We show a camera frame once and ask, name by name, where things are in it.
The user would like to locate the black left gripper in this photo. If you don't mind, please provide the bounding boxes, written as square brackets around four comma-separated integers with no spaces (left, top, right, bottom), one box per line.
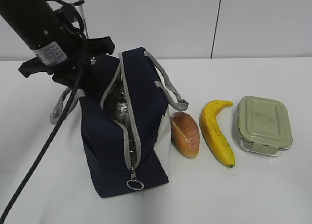
[19,36,115,99]

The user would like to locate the navy blue lunch bag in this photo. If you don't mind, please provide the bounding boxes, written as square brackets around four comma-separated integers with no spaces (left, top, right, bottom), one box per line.
[50,46,190,199]

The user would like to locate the brown bread roll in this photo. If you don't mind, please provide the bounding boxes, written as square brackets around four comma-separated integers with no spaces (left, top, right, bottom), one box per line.
[171,111,200,158]

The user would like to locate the silver zipper pull ring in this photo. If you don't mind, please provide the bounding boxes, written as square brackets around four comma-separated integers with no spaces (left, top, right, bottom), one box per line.
[126,168,144,191]

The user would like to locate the yellow banana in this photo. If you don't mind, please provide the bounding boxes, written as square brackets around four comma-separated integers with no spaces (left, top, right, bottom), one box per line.
[199,100,235,168]

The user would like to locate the green lid glass container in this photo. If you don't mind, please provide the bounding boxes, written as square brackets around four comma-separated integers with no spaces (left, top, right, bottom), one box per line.
[237,96,293,156]

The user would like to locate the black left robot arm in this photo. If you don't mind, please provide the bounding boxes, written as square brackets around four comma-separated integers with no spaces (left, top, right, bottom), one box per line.
[0,0,115,97]

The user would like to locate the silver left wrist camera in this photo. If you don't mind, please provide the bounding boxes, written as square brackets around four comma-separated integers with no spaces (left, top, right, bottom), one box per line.
[73,0,85,23]

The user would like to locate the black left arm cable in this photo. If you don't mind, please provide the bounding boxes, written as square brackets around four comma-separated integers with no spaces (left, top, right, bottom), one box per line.
[0,0,88,224]

